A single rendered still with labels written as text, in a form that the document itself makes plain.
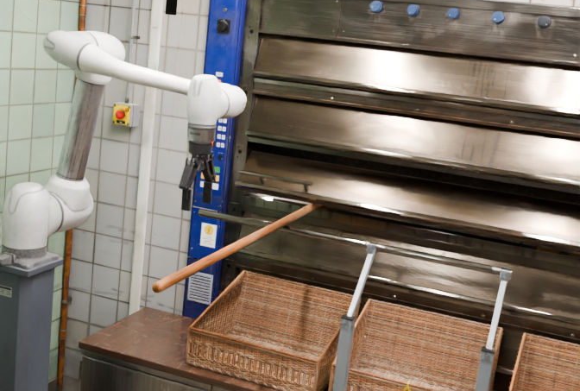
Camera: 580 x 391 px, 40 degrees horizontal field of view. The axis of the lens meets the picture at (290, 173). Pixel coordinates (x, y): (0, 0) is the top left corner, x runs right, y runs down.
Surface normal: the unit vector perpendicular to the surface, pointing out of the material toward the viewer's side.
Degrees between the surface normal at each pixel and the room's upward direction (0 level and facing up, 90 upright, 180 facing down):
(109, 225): 90
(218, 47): 90
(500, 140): 70
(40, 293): 90
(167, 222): 90
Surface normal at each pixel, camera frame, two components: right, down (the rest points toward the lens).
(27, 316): 0.41, 0.19
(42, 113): 0.92, 0.16
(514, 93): -0.30, -0.22
